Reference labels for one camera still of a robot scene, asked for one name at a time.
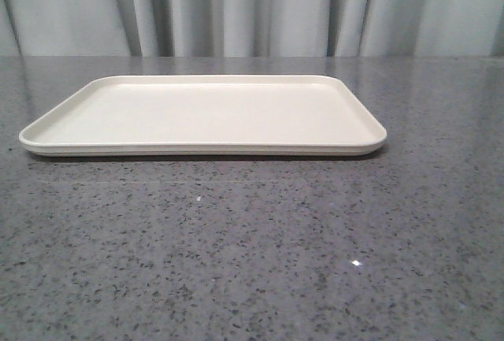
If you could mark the grey curtain left panel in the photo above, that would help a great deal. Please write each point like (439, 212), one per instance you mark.
(183, 28)

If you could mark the cream rectangular plastic tray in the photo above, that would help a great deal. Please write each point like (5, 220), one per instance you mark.
(207, 114)

